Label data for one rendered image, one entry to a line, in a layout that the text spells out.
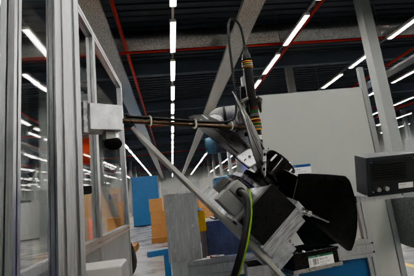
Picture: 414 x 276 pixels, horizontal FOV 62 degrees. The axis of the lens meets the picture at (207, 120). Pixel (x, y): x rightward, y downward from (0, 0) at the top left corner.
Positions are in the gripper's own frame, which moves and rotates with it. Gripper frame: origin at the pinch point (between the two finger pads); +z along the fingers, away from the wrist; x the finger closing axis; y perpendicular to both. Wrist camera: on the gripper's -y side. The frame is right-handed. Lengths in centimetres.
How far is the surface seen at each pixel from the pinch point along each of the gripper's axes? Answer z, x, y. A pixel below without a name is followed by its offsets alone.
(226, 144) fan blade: 4.0, 13.2, 17.9
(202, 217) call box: -34, 23, 44
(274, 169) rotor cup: 12.3, -0.7, 29.1
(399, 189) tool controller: -36, -73, 41
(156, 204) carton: -923, 109, 35
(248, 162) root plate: 5.8, 6.4, 25.4
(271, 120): -182, -58, -28
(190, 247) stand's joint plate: 15, 29, 50
